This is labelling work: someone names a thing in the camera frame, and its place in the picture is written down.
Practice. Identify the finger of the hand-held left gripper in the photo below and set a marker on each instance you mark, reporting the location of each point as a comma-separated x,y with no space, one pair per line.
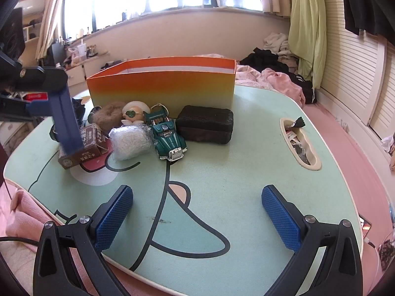
74,129
58,111

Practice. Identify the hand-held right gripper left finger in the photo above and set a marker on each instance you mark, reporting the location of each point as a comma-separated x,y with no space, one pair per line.
114,219

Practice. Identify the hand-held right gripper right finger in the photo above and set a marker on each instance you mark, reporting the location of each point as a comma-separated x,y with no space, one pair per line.
279,219

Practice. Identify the brown printed carton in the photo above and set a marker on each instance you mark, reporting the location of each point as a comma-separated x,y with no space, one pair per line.
89,148

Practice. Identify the brown fur scrunchie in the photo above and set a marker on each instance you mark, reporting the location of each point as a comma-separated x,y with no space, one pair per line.
108,115

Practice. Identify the white bubble wrap packet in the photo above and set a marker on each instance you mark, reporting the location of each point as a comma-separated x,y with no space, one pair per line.
131,143

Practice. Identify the green toy car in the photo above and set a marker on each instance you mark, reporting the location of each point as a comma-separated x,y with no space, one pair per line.
168,138

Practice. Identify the orange cardboard box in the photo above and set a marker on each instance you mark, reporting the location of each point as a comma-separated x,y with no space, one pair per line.
160,89

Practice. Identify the dark brown case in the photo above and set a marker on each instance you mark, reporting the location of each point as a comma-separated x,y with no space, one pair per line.
203,123

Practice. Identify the green cartoon desktop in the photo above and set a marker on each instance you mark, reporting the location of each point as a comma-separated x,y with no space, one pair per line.
216,166

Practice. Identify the red and white box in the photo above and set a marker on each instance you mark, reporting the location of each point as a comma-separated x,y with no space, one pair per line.
37,96

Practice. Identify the white drawer cabinet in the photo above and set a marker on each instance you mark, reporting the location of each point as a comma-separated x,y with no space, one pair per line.
75,74

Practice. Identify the black monitor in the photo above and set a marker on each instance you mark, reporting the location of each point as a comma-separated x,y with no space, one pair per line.
58,52

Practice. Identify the plastic cup with straw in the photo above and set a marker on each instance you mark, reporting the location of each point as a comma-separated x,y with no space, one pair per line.
81,52

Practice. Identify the striped clothes pile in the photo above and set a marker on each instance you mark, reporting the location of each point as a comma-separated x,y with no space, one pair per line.
111,64

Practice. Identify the pile of small wrappers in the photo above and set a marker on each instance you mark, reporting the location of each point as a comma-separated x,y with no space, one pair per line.
301,149

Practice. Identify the pink bed sheet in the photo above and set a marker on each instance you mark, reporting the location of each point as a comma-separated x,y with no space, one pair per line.
345,148

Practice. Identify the black foil wrapper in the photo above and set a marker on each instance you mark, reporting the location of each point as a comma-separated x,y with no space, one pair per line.
297,123

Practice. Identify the clear bag of dark bits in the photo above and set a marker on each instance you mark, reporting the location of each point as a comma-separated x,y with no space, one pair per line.
385,249

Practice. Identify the pink fleece blanket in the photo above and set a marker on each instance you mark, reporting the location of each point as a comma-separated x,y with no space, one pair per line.
287,86

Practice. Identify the black white-striped garment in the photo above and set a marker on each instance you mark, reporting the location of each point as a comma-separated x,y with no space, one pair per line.
305,88

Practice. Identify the white louvered closet doors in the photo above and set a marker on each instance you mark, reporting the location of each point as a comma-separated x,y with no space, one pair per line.
348,77

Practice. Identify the black clothes pile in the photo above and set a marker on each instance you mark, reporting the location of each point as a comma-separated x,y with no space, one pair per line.
262,58

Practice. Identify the white clothes pile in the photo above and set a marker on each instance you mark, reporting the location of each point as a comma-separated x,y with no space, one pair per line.
277,41

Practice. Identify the green hanging cloth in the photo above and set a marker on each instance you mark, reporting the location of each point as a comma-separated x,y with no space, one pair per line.
308,30

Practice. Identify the black hanging garment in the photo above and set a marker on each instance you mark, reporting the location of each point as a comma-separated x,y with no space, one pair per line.
367,3

